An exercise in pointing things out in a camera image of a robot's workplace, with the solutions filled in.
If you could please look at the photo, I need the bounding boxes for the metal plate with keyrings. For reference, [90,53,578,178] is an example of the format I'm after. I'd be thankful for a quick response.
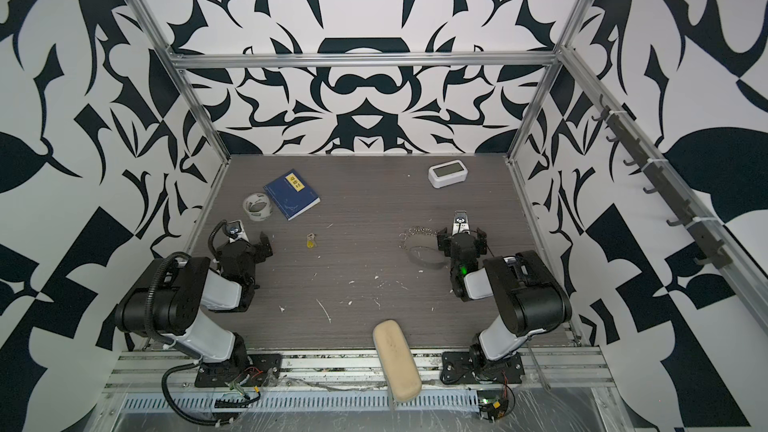
[399,226,450,270]

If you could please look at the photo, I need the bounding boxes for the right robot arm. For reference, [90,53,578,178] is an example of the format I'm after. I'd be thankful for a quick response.
[437,229,572,378]

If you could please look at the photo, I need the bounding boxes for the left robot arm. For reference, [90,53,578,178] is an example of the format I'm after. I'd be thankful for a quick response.
[114,232,273,382]

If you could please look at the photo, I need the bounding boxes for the clear tape roll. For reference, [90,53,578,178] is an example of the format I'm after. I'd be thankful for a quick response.
[243,192,273,222]

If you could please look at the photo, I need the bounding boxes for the blue book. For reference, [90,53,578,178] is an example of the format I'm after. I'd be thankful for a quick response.
[263,169,321,221]

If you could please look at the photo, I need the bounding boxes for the white digital clock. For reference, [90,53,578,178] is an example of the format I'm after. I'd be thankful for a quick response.
[428,160,468,189]

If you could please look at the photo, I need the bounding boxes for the beige glasses case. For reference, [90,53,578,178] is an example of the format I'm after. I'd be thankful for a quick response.
[373,320,422,403]

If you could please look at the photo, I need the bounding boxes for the small circuit board left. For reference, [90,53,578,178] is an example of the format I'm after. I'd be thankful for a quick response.
[214,388,261,410]

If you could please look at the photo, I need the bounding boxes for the small circuit board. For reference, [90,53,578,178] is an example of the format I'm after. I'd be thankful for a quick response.
[478,389,516,422]
[214,388,261,410]

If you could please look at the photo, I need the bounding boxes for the small circuit board right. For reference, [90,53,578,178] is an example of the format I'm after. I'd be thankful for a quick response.
[478,389,516,422]

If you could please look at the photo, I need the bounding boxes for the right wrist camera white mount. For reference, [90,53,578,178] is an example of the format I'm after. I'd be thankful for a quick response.
[452,210,470,235]

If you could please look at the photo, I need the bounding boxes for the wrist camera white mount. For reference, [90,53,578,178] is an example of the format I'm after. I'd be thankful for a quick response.
[224,220,248,243]
[452,210,470,235]

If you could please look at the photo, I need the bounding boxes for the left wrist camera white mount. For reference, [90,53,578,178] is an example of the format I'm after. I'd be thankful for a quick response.
[224,220,248,243]

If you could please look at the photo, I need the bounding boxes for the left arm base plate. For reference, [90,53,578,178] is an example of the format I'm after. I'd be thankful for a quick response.
[194,353,283,388]

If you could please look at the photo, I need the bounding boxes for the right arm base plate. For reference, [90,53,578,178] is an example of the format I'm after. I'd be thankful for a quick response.
[440,351,525,385]

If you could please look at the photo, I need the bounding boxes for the white slotted cable duct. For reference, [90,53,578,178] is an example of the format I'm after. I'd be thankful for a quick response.
[119,389,481,414]

